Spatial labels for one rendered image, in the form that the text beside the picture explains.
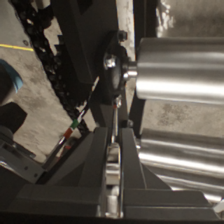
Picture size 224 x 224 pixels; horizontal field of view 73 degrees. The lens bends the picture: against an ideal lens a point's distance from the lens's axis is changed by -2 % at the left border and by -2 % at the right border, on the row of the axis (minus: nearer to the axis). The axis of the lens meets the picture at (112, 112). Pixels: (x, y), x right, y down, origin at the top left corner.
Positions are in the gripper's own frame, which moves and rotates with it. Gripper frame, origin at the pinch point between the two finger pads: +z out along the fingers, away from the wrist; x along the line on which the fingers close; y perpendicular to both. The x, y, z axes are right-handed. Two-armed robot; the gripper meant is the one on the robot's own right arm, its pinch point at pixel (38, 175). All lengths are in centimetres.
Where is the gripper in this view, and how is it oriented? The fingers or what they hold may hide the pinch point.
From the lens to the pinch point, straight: 30.4
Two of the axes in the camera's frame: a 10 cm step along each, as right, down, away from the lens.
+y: -4.8, 7.6, -4.4
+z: 8.6, 3.1, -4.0
